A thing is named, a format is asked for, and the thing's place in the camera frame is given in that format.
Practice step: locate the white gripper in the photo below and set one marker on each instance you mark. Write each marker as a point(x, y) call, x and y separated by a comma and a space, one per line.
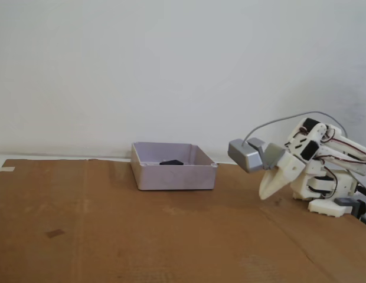
point(284, 171)

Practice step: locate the black block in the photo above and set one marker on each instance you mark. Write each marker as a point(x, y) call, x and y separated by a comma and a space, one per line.
point(171, 162)

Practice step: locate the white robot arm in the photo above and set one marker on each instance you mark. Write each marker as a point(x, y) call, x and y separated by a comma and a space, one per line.
point(345, 179)

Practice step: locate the light grey plastic box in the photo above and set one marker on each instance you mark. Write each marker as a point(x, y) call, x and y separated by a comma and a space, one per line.
point(174, 178)

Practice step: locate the silver webcam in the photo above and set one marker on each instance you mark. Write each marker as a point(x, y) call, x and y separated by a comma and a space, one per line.
point(243, 154)

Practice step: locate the grey table clamp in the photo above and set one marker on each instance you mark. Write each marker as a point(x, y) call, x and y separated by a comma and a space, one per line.
point(346, 202)

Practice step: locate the brown cardboard sheet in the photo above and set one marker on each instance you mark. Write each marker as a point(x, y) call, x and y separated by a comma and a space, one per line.
point(112, 250)

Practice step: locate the brown tape patch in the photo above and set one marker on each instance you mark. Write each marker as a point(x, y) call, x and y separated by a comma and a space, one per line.
point(54, 233)

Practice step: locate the white tape piece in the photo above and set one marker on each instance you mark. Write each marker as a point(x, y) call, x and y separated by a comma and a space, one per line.
point(7, 169)

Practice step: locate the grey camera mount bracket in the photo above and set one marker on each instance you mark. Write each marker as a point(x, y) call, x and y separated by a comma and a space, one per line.
point(273, 154)

